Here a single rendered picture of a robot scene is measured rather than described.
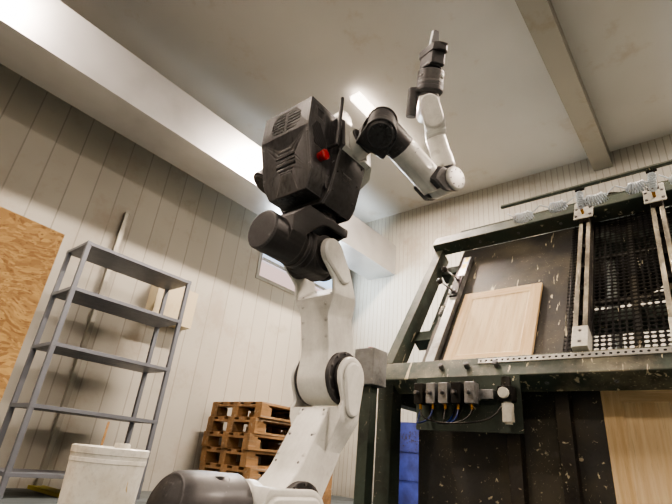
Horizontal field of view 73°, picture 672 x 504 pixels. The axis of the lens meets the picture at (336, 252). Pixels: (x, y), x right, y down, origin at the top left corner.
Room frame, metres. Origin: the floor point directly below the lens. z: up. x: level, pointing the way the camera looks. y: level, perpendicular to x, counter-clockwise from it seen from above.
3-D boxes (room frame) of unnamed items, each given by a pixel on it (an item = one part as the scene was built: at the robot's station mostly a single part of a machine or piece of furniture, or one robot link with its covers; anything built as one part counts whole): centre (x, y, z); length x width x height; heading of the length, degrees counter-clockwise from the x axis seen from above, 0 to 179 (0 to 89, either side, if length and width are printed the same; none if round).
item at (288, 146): (1.20, 0.09, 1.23); 0.34 x 0.30 x 0.36; 49
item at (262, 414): (5.18, 0.48, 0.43); 1.20 x 0.83 x 0.85; 137
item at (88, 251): (3.80, 1.79, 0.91); 0.98 x 0.40 x 1.81; 139
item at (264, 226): (1.17, 0.11, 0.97); 0.28 x 0.13 x 0.18; 139
